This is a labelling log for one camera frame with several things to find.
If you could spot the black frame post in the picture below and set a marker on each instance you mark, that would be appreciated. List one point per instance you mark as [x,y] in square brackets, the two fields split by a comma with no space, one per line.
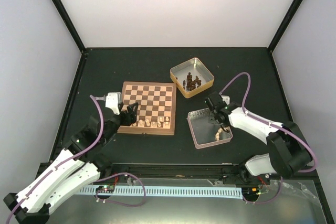
[69,24]
[294,6]

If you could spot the pile of dark chess pieces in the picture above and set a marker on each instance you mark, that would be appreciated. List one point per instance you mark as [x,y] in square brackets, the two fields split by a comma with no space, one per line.
[190,83]

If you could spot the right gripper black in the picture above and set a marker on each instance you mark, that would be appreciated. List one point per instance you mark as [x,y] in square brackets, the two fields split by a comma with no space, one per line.
[223,124]

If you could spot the wooden chess board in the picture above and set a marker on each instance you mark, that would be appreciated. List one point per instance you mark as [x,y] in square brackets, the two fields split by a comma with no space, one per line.
[155,100]

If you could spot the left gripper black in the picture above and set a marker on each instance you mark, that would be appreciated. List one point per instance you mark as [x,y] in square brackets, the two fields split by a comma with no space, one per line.
[130,117]

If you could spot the small circuit board left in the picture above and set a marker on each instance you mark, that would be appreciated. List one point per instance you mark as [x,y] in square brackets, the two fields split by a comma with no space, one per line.
[107,189]

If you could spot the left black frame post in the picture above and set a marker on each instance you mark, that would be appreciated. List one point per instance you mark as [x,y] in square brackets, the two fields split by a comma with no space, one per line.
[69,24]

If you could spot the right black frame post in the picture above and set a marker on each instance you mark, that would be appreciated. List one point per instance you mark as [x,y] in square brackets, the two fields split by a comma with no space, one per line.
[294,6]

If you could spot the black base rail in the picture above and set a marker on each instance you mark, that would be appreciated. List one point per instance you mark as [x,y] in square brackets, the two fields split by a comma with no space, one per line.
[225,172]

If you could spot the gold tin box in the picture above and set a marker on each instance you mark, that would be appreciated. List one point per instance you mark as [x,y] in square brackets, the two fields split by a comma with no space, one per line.
[197,68]

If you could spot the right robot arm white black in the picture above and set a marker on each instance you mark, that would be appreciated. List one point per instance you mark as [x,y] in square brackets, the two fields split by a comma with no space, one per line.
[288,153]

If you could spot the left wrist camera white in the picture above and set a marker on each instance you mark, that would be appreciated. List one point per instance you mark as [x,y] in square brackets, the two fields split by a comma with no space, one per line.
[112,102]

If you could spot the white slotted cable duct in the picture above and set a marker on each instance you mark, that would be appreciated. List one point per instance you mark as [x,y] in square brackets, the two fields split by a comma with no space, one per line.
[167,191]

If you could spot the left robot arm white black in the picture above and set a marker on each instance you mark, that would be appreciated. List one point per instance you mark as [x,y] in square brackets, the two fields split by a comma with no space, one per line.
[80,162]

